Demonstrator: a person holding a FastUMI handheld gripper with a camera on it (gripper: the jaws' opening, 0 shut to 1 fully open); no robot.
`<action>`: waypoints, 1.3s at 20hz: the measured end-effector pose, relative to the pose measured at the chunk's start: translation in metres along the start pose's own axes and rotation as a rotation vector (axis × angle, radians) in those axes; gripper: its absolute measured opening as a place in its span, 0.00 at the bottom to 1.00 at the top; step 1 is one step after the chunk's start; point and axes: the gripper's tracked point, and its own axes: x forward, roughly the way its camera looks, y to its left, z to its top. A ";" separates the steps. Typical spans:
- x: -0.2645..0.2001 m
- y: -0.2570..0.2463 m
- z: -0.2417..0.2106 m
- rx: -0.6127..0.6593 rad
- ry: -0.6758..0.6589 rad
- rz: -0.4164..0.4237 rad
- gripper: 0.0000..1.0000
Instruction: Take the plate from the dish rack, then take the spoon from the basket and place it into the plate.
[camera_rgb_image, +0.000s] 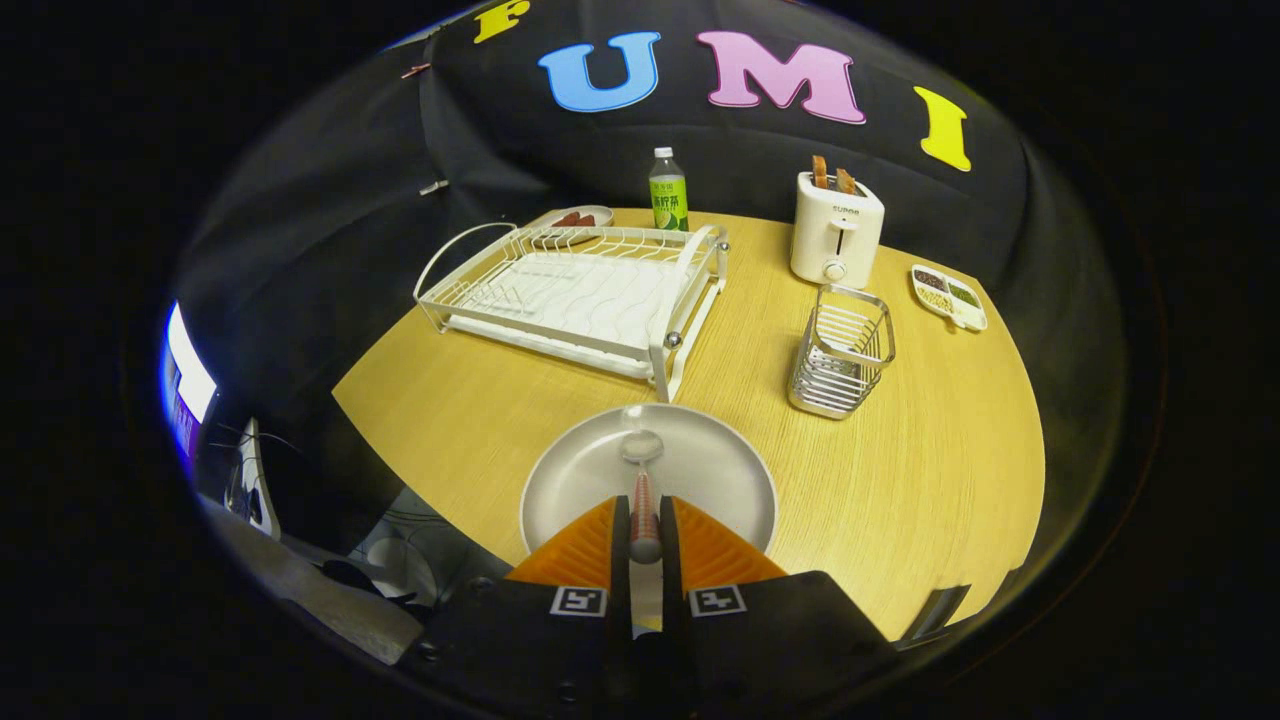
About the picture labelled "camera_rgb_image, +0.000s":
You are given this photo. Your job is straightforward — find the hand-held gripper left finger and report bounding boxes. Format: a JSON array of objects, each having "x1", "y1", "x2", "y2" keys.
[{"x1": 400, "y1": 495, "x2": 634, "y2": 720}]

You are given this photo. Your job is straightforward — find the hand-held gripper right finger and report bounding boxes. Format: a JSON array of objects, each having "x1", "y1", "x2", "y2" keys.
[{"x1": 659, "y1": 495, "x2": 901, "y2": 720}]

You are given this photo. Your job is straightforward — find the white round plate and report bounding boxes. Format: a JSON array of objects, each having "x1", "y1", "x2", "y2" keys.
[{"x1": 519, "y1": 402, "x2": 779, "y2": 633}]

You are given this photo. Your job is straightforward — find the spoon with patterned handle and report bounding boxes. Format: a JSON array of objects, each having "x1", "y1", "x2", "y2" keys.
[{"x1": 617, "y1": 429, "x2": 667, "y2": 565}]

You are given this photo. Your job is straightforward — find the silver wire basket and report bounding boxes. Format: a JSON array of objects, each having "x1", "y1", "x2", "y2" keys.
[{"x1": 786, "y1": 283, "x2": 897, "y2": 420}]

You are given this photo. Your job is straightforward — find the white wire dish rack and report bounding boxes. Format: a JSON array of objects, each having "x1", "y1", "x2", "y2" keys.
[{"x1": 413, "y1": 221, "x2": 730, "y2": 404}]

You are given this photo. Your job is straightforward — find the small plate with food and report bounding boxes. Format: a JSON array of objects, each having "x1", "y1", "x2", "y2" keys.
[{"x1": 544, "y1": 204, "x2": 616, "y2": 247}]

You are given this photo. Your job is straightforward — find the dark grey chair back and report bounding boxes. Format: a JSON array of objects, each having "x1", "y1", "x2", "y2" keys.
[{"x1": 903, "y1": 584, "x2": 972, "y2": 642}]

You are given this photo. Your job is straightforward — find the white divided snack tray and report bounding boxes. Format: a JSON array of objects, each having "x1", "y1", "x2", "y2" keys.
[{"x1": 909, "y1": 263, "x2": 989, "y2": 333}]

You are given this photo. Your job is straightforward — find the bright screen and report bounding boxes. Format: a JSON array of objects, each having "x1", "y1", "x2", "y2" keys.
[{"x1": 160, "y1": 300, "x2": 219, "y2": 471}]

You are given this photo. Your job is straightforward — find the white toaster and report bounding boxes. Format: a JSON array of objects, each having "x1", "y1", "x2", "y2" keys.
[{"x1": 789, "y1": 170, "x2": 887, "y2": 290}]

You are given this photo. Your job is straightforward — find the green label drink bottle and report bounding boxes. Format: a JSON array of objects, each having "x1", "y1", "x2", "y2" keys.
[{"x1": 648, "y1": 146, "x2": 691, "y2": 233}]

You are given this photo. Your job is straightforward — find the black backdrop cloth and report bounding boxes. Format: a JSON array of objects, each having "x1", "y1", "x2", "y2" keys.
[{"x1": 170, "y1": 0, "x2": 1127, "y2": 561}]

